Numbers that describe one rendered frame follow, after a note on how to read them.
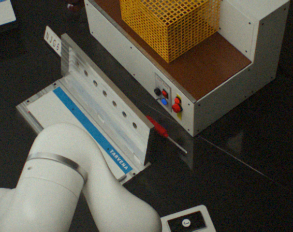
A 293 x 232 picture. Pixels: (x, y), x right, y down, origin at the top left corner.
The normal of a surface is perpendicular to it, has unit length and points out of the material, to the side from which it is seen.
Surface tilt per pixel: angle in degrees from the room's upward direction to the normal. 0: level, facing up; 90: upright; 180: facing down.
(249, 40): 90
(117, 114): 79
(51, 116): 0
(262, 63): 90
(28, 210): 7
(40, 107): 0
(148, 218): 44
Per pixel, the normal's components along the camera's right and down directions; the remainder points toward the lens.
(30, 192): -0.25, -0.55
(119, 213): 0.04, 0.02
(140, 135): -0.78, 0.43
